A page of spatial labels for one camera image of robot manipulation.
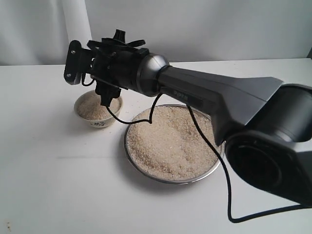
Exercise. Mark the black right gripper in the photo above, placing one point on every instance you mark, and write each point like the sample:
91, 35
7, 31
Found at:
114, 68

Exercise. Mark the steel basin of rice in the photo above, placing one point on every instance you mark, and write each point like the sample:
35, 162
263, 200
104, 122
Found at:
170, 149

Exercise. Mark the small white ceramic bowl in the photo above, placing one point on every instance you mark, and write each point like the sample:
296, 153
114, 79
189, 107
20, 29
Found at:
88, 108

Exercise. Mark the white backdrop curtain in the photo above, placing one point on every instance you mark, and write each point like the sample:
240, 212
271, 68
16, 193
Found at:
36, 32

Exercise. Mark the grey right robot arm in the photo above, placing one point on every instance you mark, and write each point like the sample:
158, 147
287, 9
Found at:
266, 125

